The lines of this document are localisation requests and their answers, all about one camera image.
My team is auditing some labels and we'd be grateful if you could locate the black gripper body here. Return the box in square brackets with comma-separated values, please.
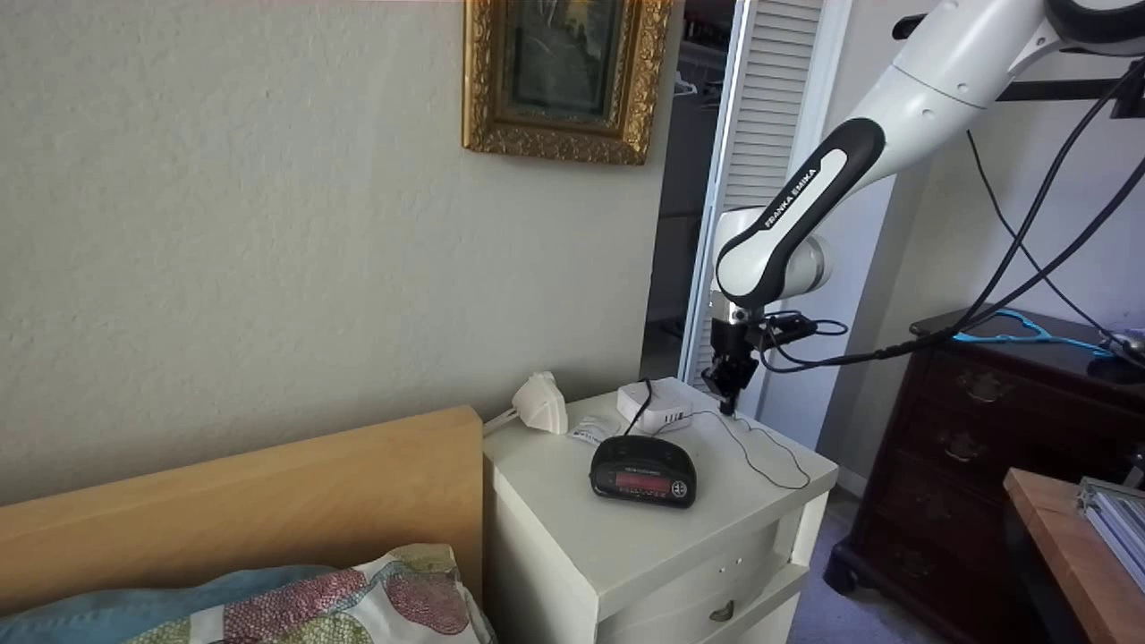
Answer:
[708, 305, 778, 380]

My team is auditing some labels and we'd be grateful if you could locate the thin black cable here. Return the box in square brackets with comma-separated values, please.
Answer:
[622, 374, 816, 496]
[964, 125, 1145, 361]

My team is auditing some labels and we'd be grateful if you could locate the white crumpled paper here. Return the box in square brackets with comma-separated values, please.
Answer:
[590, 382, 694, 439]

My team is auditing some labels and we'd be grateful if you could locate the black alarm clock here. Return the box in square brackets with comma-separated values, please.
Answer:
[587, 432, 702, 510]

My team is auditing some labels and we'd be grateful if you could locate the white nightstand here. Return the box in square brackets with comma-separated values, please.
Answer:
[479, 374, 840, 644]

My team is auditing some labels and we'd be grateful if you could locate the white crumpled tissue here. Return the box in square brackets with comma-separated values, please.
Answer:
[507, 367, 571, 439]

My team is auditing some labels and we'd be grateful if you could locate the white louvered closet door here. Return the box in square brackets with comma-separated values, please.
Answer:
[675, 0, 854, 385]

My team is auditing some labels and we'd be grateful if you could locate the dark wooden dresser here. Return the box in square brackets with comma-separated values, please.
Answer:
[823, 305, 1145, 644]

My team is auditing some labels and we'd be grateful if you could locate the gold framed picture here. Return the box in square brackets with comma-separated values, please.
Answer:
[458, 0, 679, 167]

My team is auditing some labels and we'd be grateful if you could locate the wooden table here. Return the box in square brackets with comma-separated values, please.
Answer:
[999, 465, 1145, 644]

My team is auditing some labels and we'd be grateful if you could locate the black metal bar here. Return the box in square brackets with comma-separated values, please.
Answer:
[892, 8, 1145, 120]

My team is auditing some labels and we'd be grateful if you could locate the patterned pillow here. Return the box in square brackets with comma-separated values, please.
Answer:
[122, 543, 497, 644]

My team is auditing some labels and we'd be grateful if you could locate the wooden bed headboard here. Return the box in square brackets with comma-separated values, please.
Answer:
[0, 405, 487, 619]

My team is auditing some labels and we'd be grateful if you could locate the blue pillow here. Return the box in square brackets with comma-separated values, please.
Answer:
[0, 562, 299, 644]

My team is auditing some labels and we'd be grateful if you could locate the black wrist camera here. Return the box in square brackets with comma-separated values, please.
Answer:
[757, 309, 823, 351]

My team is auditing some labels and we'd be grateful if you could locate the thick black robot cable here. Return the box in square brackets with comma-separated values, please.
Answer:
[755, 68, 1145, 374]

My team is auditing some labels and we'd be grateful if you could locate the blue cable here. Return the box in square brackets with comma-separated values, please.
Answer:
[947, 309, 1119, 361]

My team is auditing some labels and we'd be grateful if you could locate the thin black hanging cable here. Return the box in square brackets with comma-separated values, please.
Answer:
[964, 125, 1145, 361]

